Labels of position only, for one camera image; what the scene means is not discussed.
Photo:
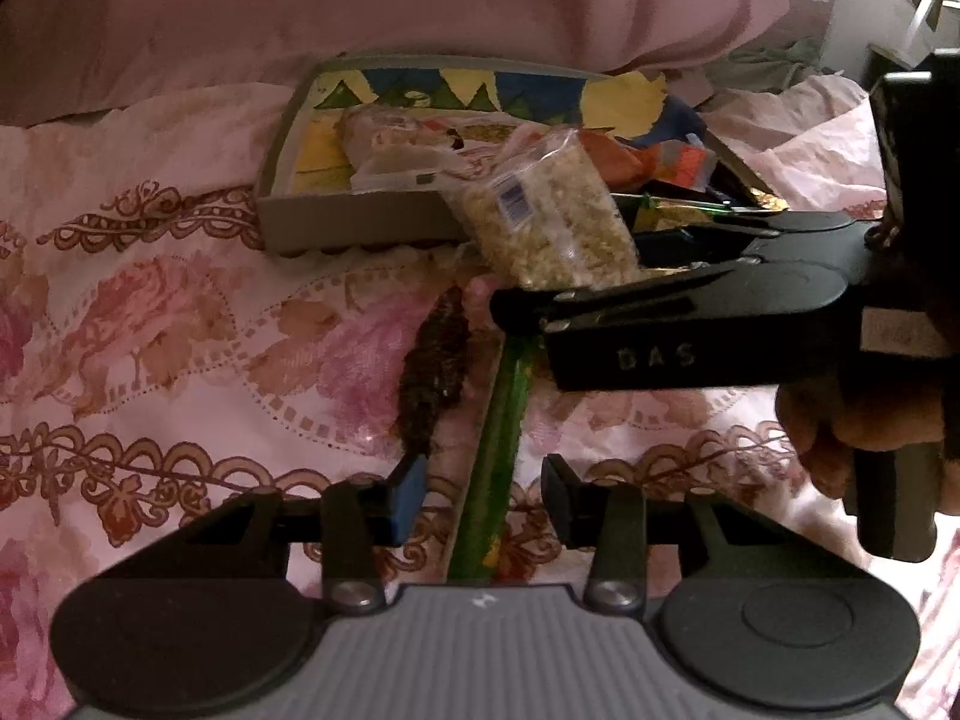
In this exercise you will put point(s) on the orange snack packet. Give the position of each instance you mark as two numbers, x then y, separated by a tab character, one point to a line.
645	161

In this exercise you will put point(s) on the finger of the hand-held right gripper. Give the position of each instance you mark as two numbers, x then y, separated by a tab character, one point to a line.
720	240
600	298

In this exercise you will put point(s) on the long green snack packet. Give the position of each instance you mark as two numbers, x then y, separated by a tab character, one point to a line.
495	450

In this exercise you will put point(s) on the dark brown snack piece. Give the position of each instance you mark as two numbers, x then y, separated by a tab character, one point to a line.
435	367

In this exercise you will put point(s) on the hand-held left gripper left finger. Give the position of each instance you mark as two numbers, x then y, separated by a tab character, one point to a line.
409	493

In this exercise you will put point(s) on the pink pillow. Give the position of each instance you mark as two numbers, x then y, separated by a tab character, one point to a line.
390	7

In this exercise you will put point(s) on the person's right hand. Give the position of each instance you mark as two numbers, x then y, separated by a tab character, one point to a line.
847	420

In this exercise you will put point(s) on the cardboard box with painted lining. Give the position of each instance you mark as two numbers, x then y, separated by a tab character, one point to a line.
300	217

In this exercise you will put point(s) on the clear bag of oats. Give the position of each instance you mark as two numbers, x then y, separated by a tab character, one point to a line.
555	225

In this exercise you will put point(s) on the pink floral bedsheet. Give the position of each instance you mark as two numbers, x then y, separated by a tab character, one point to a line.
187	345

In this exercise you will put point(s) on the grey green cloth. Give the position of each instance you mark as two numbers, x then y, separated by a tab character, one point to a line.
780	60

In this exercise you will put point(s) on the white red green snack packet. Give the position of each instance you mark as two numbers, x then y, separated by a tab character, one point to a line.
420	157

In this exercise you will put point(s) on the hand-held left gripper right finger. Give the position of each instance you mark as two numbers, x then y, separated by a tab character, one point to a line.
559	496

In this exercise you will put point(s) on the green yellow snack packet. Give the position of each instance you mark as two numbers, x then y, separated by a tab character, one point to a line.
675	214

